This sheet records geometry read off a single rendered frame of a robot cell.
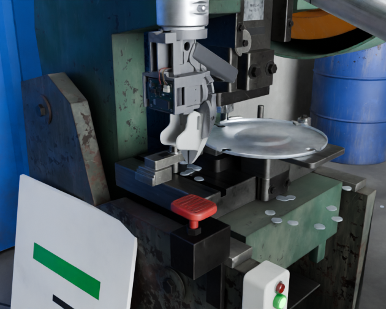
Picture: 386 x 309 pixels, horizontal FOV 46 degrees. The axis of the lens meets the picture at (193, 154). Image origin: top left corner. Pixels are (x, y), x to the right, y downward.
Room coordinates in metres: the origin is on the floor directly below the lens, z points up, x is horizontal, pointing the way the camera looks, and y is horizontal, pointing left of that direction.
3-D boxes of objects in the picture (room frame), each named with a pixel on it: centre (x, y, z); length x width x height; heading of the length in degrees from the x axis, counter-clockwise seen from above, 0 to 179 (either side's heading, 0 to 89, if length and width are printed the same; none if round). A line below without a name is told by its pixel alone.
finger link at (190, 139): (0.68, 0.01, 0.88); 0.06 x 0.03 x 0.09; 135
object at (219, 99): (1.10, -0.07, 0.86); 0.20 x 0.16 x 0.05; 135
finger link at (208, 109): (0.69, -0.01, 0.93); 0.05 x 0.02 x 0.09; 45
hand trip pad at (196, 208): (0.71, 0.00, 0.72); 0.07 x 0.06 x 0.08; 45
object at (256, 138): (1.01, -0.16, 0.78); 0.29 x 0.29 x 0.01
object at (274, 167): (0.98, -0.20, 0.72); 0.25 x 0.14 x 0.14; 45
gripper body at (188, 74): (0.68, 0.02, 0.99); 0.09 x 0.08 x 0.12; 135
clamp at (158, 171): (0.98, 0.05, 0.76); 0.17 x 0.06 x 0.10; 135
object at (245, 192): (1.10, -0.07, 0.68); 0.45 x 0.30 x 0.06; 135
